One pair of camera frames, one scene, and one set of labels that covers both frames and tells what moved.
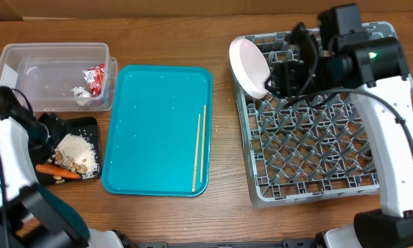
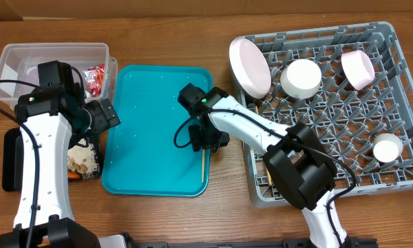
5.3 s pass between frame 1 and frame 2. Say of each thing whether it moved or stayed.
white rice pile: stayed
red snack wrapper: stayed
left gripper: moved
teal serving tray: stayed
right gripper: moved
